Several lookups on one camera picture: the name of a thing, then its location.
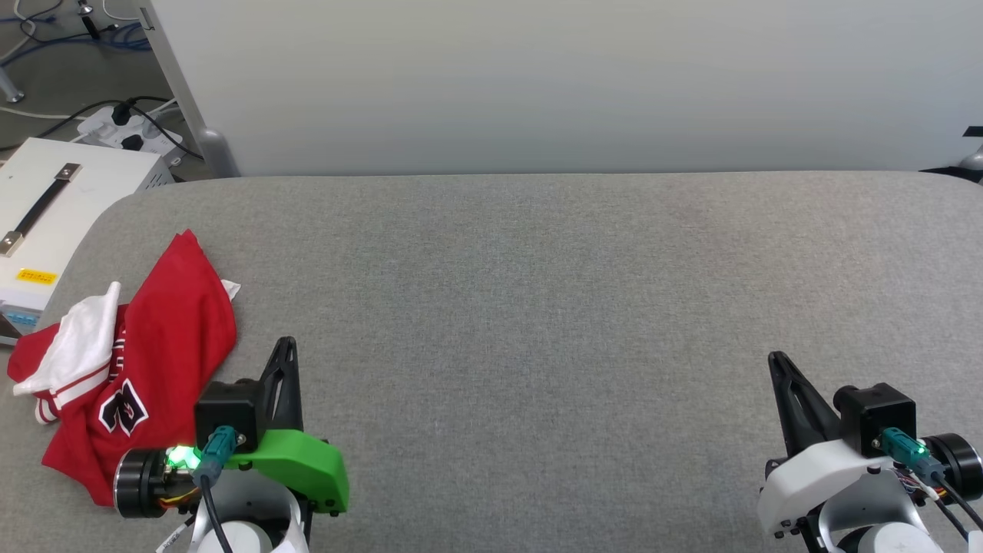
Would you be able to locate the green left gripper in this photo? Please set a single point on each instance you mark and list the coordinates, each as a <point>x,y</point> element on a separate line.
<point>303,461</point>

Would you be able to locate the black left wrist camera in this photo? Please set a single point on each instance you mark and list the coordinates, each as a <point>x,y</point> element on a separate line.
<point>226,407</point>

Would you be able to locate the pale partition panel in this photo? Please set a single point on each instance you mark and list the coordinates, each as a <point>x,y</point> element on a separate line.
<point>576,84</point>

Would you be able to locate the white power strip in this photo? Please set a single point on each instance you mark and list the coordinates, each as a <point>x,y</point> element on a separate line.
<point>100,129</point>

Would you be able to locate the grey metal foot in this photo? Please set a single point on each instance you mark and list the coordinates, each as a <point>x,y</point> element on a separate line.
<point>9,86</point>

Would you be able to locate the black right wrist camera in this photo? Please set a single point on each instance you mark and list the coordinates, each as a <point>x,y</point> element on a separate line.
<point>875,415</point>

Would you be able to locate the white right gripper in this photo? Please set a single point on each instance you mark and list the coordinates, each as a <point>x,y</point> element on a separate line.
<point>814,476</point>

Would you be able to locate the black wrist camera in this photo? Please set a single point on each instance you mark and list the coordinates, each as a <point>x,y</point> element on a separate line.
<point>875,415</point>
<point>226,407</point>

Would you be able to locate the white equipment box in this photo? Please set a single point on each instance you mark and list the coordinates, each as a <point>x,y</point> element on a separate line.
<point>84,223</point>

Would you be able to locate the black stand pole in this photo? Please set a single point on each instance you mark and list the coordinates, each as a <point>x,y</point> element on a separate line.
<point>90,21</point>

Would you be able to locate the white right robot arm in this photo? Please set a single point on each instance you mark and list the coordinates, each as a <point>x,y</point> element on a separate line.
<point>875,530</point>

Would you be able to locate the grey partition leg black tape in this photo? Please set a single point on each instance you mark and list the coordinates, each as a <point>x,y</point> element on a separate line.
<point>975,160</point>

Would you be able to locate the plain grey partition leg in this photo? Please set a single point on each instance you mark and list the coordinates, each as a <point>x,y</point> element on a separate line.
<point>180,84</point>

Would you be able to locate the red Bulls 23 jersey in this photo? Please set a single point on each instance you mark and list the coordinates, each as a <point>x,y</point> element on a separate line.
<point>177,330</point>

